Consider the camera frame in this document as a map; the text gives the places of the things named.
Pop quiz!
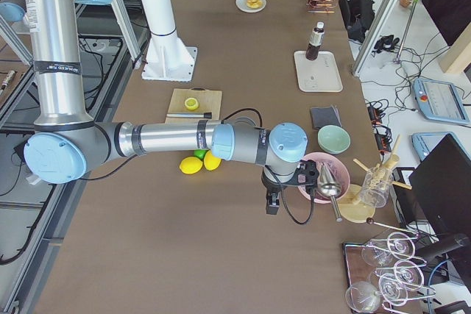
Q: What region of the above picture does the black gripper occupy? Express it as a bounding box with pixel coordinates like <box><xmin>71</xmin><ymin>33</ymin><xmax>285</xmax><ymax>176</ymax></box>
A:
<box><xmin>261</xmin><ymin>160</ymin><xmax>317</xmax><ymax>215</ymax></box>

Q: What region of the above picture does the glazed twisted donut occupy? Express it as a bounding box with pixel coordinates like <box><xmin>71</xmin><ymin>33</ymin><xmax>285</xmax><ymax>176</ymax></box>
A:
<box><xmin>246</xmin><ymin>0</ymin><xmax>263</xmax><ymax>9</ymax></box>

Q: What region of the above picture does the grey-white plate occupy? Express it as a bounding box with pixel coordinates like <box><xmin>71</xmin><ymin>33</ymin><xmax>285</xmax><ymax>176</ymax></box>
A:
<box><xmin>235</xmin><ymin>0</ymin><xmax>266</xmax><ymax>13</ymax></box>

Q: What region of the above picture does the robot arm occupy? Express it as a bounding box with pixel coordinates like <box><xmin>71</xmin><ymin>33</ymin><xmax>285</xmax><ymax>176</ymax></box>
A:
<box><xmin>24</xmin><ymin>0</ymin><xmax>319</xmax><ymax>215</ymax></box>

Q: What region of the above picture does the cream rabbit tray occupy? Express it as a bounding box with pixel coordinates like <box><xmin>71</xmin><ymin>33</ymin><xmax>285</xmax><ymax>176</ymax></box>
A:
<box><xmin>294</xmin><ymin>51</ymin><xmax>343</xmax><ymax>93</ymax></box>

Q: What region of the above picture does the wine glass rack tray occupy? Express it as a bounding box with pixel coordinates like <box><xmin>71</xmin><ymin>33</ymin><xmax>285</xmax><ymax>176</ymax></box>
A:
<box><xmin>342</xmin><ymin>224</ymin><xmax>436</xmax><ymax>313</ymax></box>

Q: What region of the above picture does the tea bottle on tray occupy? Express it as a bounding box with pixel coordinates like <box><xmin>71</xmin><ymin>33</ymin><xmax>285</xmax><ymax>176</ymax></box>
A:
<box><xmin>305</xmin><ymin>21</ymin><xmax>325</xmax><ymax>60</ymax></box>

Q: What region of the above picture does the steel ice scoop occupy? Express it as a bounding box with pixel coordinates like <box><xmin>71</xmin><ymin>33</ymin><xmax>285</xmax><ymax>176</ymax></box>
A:
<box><xmin>318</xmin><ymin>163</ymin><xmax>343</xmax><ymax>222</ymax></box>

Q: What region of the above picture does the pink ice bowl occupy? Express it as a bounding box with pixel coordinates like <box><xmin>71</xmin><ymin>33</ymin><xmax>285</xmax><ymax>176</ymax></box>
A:
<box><xmin>298</xmin><ymin>152</ymin><xmax>350</xmax><ymax>204</ymax></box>

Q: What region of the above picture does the yellow lemon far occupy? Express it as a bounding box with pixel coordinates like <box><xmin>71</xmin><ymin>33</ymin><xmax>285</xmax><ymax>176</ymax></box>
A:
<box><xmin>203</xmin><ymin>150</ymin><xmax>222</xmax><ymax>171</ymax></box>

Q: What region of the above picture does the yellow lemon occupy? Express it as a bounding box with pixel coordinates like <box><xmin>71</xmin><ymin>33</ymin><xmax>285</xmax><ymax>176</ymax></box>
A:
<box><xmin>179</xmin><ymin>156</ymin><xmax>203</xmax><ymax>175</ymax></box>
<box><xmin>203</xmin><ymin>150</ymin><xmax>222</xmax><ymax>171</ymax></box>

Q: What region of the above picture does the wooden mug tree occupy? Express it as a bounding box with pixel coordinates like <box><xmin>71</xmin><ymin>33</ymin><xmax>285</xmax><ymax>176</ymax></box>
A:
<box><xmin>339</xmin><ymin>135</ymin><xmax>412</xmax><ymax>223</ymax></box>

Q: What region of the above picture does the mint green bowl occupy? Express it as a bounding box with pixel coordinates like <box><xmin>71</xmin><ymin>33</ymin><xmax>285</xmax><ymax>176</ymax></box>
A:
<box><xmin>317</xmin><ymin>125</ymin><xmax>351</xmax><ymax>154</ymax></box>

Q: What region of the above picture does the lime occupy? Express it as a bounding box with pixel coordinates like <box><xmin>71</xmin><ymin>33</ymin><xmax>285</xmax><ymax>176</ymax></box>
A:
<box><xmin>194</xmin><ymin>149</ymin><xmax>208</xmax><ymax>160</ymax></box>

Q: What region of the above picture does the yellow lemon near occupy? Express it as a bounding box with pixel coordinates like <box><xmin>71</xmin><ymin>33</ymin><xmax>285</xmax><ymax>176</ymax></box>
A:
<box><xmin>179</xmin><ymin>156</ymin><xmax>203</xmax><ymax>175</ymax></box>

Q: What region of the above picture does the grey folded cloth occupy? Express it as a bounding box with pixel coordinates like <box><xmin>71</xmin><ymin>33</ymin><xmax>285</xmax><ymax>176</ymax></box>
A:
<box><xmin>310</xmin><ymin>105</ymin><xmax>342</xmax><ymax>129</ymax></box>

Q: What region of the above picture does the clear glass mug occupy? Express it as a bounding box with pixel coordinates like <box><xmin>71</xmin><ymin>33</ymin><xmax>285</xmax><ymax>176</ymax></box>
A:
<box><xmin>358</xmin><ymin>167</ymin><xmax>392</xmax><ymax>208</ymax></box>

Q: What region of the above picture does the wooden cutting board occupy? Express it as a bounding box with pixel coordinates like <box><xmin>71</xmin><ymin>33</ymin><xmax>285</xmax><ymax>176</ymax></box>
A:
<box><xmin>165</xmin><ymin>88</ymin><xmax>222</xmax><ymax>123</ymax></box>

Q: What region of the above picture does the half lemon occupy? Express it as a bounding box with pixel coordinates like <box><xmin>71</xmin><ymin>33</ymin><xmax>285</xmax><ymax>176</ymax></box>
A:
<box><xmin>184</xmin><ymin>97</ymin><xmax>199</xmax><ymax>111</ymax></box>

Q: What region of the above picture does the teach pendant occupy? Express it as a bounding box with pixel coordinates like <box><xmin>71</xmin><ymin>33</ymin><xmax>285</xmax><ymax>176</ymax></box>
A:
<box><xmin>411</xmin><ymin>132</ymin><xmax>456</xmax><ymax>161</ymax></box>
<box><xmin>412</xmin><ymin>77</ymin><xmax>470</xmax><ymax>124</ymax></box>

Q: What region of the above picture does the black monitor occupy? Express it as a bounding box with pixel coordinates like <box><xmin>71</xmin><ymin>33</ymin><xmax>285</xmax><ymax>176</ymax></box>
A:
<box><xmin>410</xmin><ymin>134</ymin><xmax>470</xmax><ymax>235</ymax></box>

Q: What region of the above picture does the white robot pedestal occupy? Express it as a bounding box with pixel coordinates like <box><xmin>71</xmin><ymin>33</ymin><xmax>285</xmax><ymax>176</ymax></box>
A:
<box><xmin>141</xmin><ymin>0</ymin><xmax>197</xmax><ymax>82</ymax></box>

